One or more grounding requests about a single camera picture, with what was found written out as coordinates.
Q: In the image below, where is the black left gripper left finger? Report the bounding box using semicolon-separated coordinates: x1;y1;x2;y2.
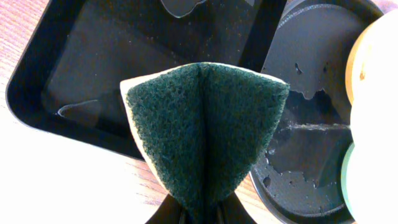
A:
146;195;187;224

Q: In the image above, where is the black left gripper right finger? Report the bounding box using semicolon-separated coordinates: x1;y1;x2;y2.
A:
217;193;256;224

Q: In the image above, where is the green yellow sponge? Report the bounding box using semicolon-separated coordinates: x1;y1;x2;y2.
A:
120;62;290;222

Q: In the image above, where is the round black tray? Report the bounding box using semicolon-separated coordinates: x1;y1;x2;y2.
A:
250;1;382;223

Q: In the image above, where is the black rectangular water tray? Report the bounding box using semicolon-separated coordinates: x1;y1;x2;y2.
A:
6;0;285;159

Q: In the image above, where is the yellow plate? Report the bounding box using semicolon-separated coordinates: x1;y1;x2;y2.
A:
345;9;397;103

